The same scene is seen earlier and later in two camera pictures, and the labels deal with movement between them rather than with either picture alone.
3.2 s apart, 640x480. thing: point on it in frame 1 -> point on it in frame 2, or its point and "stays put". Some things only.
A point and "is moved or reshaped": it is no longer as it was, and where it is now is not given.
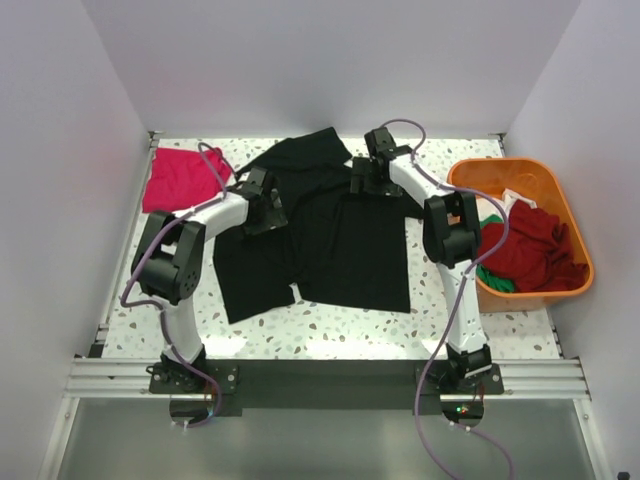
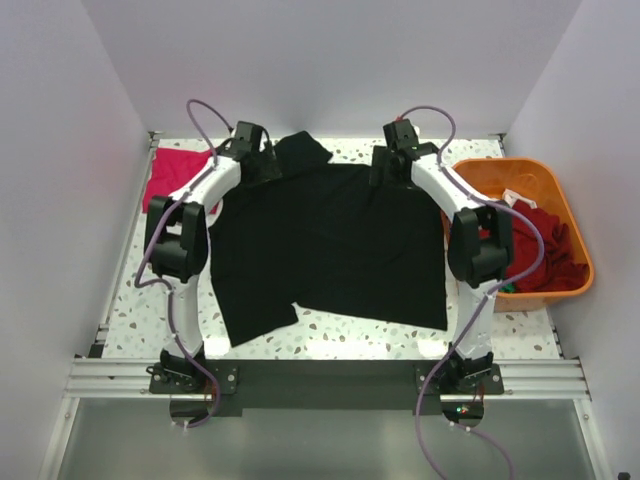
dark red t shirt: x=537 y=254 stays put
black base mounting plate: x=330 y=384 stays put
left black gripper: x=274 y=216 -> x=268 y=169
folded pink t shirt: x=177 y=177 stays put
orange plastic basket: x=536 y=181 stays put
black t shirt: x=340 y=249 is moved or reshaped
